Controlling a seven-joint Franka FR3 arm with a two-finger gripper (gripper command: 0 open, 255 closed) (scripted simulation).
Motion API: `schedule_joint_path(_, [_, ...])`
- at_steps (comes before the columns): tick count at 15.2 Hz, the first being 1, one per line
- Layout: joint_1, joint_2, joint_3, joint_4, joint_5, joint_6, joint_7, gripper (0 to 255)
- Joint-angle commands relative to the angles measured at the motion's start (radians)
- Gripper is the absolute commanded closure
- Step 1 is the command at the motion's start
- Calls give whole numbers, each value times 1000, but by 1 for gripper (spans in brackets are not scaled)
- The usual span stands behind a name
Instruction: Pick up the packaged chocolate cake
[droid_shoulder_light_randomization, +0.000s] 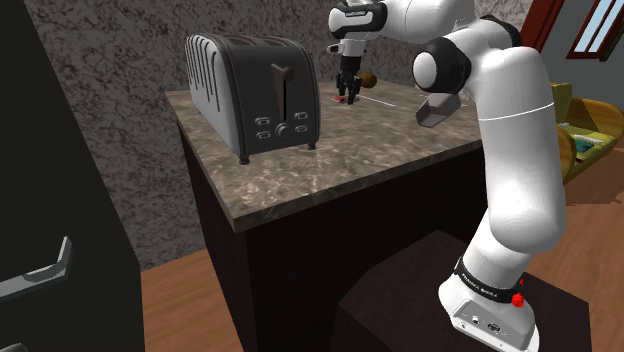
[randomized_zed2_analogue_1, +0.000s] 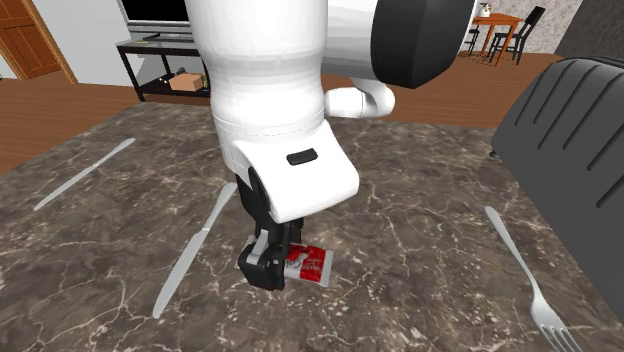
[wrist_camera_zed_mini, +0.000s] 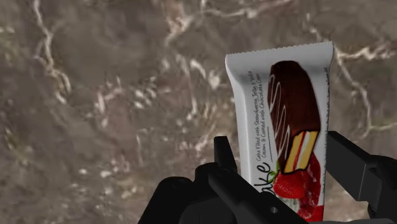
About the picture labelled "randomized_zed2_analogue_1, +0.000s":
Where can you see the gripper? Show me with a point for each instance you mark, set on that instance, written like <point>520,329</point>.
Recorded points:
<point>253,195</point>

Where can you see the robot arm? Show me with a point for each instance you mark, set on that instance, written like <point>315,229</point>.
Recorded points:
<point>263,73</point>

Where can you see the red and white sauce packet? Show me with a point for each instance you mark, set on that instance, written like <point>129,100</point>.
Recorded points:
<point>312,265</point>

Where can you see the silver table knife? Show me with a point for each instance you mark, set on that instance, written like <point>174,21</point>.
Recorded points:
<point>195,248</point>
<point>83,173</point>

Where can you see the black television stand with television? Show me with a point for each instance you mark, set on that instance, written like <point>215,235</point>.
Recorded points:
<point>156,48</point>

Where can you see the silver fork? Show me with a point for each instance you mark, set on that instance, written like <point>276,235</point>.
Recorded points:
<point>526,273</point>

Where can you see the black dining chair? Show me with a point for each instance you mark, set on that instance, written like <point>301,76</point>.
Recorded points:
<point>524,34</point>
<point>472,39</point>

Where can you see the dark grey toaster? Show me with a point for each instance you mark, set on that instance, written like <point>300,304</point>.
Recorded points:
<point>570,161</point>

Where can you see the orange wooden dining table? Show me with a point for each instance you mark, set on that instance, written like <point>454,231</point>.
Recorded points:
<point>497,22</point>

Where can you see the brown wooden door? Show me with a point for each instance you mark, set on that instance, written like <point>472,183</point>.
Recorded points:
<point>29,39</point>

